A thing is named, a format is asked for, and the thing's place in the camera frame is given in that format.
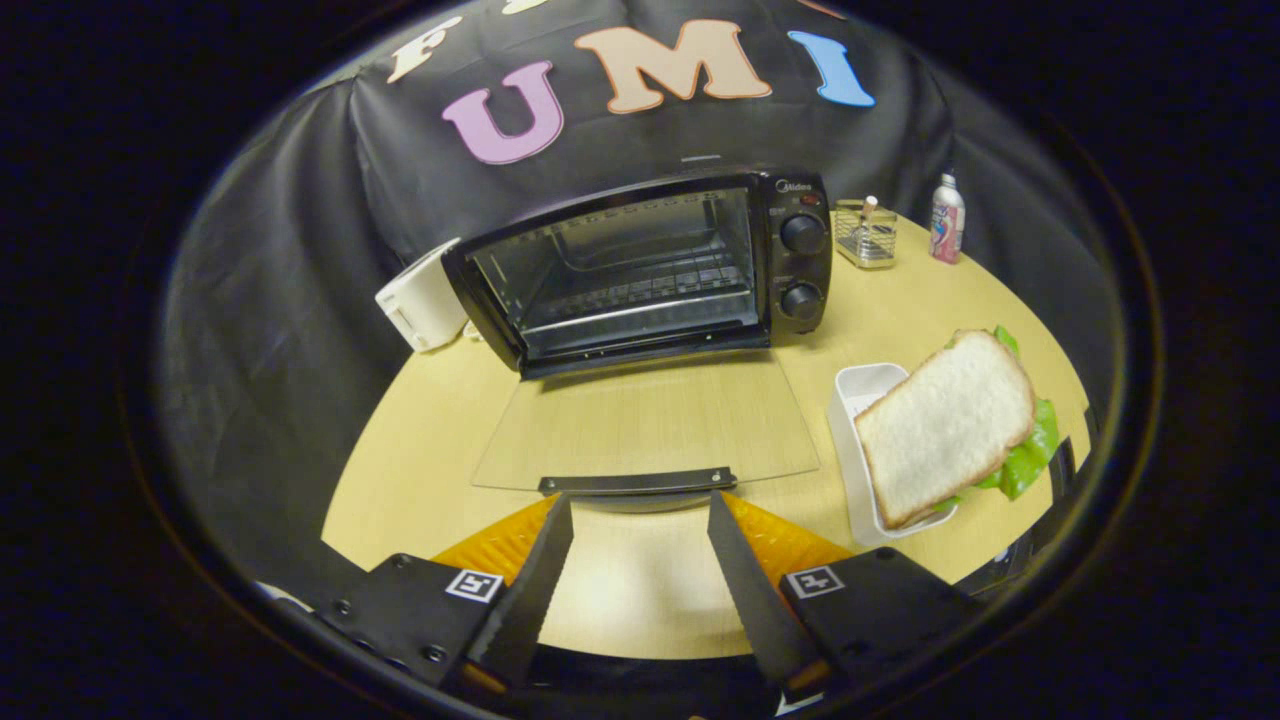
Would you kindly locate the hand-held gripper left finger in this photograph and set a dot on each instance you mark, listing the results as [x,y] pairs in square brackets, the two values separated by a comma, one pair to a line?
[535,590]

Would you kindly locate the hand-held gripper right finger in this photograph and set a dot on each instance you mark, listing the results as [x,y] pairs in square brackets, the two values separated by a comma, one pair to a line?
[750,590]

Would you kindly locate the lettuce sandwich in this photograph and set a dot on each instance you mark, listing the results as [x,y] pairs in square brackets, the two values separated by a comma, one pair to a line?
[945,420]

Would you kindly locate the black toaster oven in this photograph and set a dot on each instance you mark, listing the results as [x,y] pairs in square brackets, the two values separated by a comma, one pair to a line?
[800,265]

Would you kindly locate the white bread toaster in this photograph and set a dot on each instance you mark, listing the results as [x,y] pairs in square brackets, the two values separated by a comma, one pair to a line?
[420,300]

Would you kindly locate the white flat object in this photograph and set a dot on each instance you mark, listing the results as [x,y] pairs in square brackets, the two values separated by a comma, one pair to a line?
[800,705]

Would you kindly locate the white plastic tray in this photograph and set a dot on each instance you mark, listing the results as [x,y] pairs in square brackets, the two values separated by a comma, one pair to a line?
[858,390]

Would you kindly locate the light patterned cloth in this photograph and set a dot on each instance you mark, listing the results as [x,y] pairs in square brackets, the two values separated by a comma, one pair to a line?
[280,596]

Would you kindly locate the white pink spray bottle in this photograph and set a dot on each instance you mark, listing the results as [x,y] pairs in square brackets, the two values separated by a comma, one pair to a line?
[946,225]

